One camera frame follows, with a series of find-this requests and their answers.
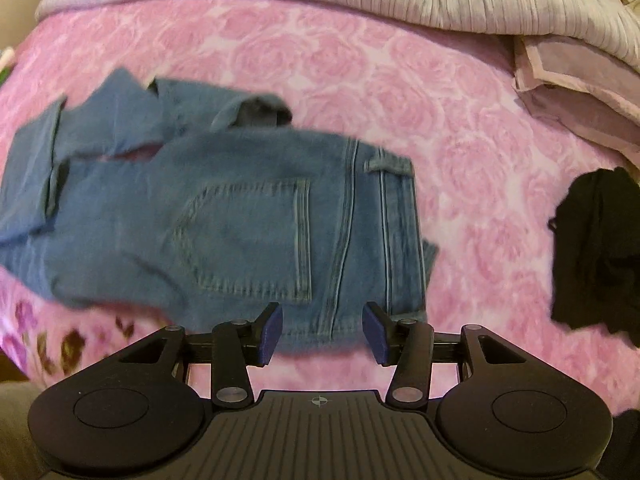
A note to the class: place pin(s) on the blue denim jeans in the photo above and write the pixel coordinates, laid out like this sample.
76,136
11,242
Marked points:
240,220

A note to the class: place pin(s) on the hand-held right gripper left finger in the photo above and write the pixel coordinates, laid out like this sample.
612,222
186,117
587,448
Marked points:
270,334

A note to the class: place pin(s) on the pink folded cloth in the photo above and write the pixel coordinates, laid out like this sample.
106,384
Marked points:
590,102

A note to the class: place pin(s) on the pink rose print blanket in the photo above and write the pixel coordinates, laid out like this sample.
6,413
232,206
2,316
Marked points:
350,70

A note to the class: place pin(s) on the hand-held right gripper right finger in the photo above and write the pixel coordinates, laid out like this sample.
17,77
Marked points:
376,335

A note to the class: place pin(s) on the black garment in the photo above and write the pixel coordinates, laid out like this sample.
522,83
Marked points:
595,255

